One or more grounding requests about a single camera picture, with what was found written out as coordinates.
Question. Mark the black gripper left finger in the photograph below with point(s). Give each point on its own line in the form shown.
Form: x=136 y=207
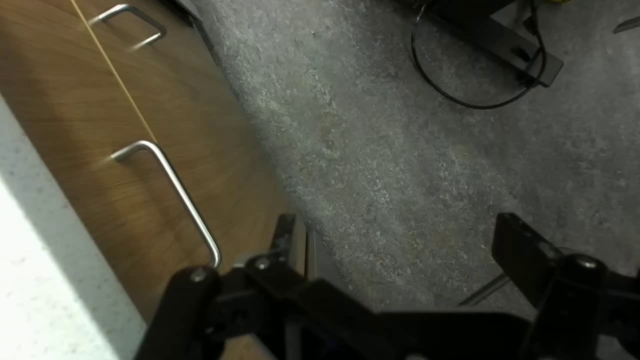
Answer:
x=192 y=293

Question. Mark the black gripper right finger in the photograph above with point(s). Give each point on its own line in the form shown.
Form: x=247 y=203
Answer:
x=526 y=253

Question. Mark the wooden cabinet door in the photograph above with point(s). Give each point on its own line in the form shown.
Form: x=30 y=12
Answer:
x=220 y=133

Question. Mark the black stand base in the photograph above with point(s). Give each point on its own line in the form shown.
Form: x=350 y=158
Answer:
x=492 y=33

